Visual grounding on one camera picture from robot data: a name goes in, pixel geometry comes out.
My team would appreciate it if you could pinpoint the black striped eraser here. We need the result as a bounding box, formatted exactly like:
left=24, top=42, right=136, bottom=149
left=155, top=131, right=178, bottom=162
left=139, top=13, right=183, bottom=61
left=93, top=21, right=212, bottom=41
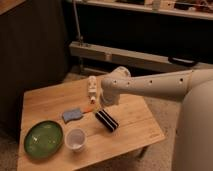
left=95, top=110, right=119, bottom=132

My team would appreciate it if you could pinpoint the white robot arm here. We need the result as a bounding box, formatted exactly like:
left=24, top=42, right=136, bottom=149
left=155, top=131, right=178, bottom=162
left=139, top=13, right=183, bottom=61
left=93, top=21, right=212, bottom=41
left=100, top=66, right=213, bottom=171

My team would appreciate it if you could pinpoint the white ceramic cup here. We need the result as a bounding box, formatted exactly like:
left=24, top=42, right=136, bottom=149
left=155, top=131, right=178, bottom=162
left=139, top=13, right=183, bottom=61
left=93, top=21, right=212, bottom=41
left=64, top=128, right=86, bottom=153

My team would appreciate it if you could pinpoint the orange marker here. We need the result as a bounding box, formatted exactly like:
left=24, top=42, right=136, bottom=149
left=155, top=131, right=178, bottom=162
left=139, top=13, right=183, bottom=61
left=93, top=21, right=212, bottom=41
left=83, top=108, right=95, bottom=113

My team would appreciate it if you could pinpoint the blue sponge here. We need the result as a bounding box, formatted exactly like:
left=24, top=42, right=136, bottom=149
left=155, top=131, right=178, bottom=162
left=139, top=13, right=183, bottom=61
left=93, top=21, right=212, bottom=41
left=62, top=108, right=83, bottom=123

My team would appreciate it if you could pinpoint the wooden table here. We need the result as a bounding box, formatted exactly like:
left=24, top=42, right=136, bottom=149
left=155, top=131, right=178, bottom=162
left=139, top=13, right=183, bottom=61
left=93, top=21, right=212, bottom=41
left=17, top=79, right=165, bottom=171

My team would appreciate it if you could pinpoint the metal stand pole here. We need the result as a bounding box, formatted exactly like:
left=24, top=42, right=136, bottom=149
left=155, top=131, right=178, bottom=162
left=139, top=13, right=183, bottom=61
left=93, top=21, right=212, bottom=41
left=72, top=0, right=83, bottom=46

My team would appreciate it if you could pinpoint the green plate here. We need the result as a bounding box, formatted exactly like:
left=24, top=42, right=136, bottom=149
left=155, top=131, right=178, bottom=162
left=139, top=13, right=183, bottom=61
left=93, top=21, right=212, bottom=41
left=24, top=120, right=63, bottom=159

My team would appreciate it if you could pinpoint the black handle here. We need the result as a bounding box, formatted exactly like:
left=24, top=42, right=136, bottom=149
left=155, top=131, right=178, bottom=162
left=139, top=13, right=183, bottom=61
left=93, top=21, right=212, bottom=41
left=168, top=57, right=198, bottom=67

